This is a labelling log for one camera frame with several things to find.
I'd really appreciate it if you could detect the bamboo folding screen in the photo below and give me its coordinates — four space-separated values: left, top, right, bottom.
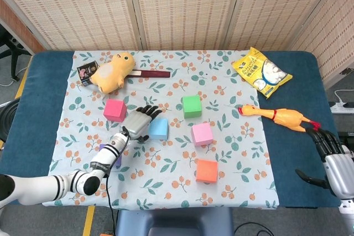
0 0 354 87

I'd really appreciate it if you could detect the white power strip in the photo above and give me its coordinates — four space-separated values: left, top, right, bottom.
330 102 354 114

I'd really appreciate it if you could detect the yellow plush animal toy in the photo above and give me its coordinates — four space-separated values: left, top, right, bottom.
89 52 136 95

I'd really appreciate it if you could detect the purple foam cube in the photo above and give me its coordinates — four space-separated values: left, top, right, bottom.
98 143 123 170

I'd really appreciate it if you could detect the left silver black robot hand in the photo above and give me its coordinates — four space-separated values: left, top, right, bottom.
122 105 163 141

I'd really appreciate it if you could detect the yellow marshmallow bag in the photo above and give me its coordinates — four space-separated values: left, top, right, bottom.
231 46 293 100

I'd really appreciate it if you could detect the hot pink foam cube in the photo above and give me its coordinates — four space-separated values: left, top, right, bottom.
103 98 127 123

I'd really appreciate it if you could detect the yellow rubber chicken toy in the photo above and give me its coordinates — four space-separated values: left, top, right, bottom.
238 104 321 134

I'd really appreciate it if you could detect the light blue foam cube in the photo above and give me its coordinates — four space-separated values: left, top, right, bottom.
148 117 169 140

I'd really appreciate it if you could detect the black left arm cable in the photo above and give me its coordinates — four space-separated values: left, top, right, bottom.
105 125 131 236

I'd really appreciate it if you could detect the black floor cable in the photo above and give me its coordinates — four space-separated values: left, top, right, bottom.
235 221 274 236

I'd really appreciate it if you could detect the dark blue table cover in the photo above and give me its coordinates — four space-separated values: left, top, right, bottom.
0 50 348 209

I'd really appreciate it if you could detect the orange foam cube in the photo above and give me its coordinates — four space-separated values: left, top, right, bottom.
195 159 219 183

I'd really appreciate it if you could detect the white plug cable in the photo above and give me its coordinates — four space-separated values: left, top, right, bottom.
334 89 354 104

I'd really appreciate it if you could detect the black office chair base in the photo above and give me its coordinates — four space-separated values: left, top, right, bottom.
0 30 34 81

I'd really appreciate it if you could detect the small black printed box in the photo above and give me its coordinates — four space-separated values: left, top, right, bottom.
76 60 100 86

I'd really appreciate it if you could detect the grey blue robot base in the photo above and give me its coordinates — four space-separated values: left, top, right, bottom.
114 207 235 236

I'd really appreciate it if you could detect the light pink foam cube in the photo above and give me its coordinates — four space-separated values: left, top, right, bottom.
191 122 214 147

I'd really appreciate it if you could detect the black round drum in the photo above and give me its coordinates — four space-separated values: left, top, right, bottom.
0 100 20 141

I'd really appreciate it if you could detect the floral print tablecloth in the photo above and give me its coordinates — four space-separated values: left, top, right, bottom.
41 50 279 211

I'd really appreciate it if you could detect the long dark red box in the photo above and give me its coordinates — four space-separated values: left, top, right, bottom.
127 69 171 78

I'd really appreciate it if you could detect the green foam cube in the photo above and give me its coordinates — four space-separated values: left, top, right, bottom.
182 95 203 119

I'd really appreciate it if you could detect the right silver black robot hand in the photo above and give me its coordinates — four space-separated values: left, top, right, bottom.
295 127 354 200

